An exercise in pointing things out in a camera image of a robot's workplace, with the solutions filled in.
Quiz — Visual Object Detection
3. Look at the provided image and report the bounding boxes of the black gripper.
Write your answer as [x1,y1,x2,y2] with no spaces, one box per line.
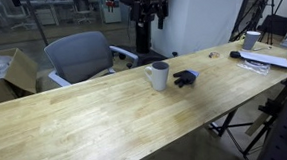
[130,0,171,30]

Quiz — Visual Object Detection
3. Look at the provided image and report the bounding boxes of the white ceramic mug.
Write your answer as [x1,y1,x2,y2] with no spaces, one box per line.
[143,60,171,93]

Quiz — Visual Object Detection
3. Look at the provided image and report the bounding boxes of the grey paper cup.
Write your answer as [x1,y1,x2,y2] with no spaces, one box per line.
[241,30,262,53]

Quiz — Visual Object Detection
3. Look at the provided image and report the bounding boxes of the white backdrop sheet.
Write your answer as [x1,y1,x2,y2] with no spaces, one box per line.
[149,0,245,62]

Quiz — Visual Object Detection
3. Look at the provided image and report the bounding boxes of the black work glove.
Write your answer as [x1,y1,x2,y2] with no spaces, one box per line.
[171,69,197,90]

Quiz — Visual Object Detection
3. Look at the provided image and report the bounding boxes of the small brown object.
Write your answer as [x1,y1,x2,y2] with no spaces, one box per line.
[208,51,221,60]

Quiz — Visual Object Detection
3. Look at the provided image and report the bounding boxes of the grey mesh office chair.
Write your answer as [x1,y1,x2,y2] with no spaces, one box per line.
[41,27,141,93]

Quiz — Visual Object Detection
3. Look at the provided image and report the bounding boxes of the small black rounded object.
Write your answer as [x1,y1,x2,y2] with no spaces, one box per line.
[229,50,242,60]

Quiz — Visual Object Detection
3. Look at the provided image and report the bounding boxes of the black light stand tripod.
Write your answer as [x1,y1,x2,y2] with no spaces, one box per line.
[229,0,287,47]

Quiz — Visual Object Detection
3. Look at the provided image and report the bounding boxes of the black slanted pole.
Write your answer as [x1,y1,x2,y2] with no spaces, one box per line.
[13,0,52,47]

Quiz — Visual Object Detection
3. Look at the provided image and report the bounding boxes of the clear plastic sleeve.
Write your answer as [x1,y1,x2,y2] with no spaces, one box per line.
[236,59,272,77]

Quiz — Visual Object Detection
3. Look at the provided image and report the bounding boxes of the silver pen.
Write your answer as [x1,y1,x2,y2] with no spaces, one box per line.
[251,45,273,53]

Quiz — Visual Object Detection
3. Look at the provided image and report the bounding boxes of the white paper sheets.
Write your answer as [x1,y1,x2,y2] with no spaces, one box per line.
[239,50,287,70]

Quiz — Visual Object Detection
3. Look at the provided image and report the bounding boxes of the black folding table legs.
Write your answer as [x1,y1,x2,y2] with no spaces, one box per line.
[207,105,273,160]

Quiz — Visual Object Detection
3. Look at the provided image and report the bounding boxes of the brown cardboard box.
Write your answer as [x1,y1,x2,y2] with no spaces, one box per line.
[0,46,40,112]

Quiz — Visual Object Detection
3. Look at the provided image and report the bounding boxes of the wooden strip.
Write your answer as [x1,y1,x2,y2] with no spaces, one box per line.
[244,83,287,139]

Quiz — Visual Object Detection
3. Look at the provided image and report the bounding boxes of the black perforated breadboard table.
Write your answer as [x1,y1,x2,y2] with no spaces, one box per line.
[250,72,287,160]

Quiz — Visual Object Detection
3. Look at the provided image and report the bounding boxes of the black wheeled pedestal column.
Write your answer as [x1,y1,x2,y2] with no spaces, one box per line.
[117,19,182,72]

